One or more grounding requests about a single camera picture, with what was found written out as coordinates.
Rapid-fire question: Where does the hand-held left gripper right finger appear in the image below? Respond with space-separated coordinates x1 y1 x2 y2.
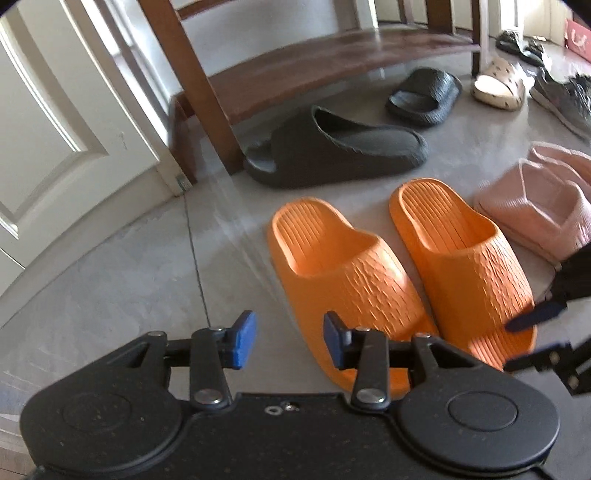
323 311 466 412

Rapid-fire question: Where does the pink fabric slipper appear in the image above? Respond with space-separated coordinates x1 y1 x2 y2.
473 159 591 266
526 142 591 195

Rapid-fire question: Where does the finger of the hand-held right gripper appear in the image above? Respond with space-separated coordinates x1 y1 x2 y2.
503 340 591 397
505 247 591 332

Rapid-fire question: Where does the grey mesh sneaker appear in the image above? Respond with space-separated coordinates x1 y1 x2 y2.
530 69 591 139

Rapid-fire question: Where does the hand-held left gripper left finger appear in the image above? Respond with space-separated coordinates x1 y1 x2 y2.
124 310 257 411

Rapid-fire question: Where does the wooden shoe rack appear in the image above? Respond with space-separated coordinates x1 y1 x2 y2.
139 0 492 185

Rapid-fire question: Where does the pink cardboard box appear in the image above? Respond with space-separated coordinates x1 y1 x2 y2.
566 18 588 49

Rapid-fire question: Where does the dark grey rubber slide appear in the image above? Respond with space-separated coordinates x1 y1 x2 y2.
385 68 462 127
243 105 429 189

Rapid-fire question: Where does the black sandal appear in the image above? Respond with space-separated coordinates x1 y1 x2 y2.
496 29 529 52
510 39 548 66

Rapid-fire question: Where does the white panel door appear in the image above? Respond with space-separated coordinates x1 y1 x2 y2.
0 0 192 296

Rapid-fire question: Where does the orange rubber slide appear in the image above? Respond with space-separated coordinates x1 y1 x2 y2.
268 198 439 401
389 178 539 372

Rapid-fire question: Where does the cream heart-print slide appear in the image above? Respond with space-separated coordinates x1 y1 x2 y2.
471 58 526 112

